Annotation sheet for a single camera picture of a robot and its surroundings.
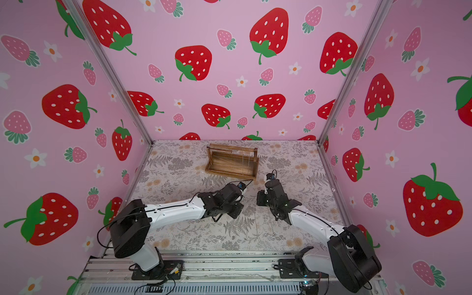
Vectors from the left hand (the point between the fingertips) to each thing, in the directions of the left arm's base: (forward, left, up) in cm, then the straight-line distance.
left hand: (242, 206), depth 85 cm
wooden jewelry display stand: (+33, +7, -6) cm, 34 cm away
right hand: (+7, -9, +2) cm, 12 cm away
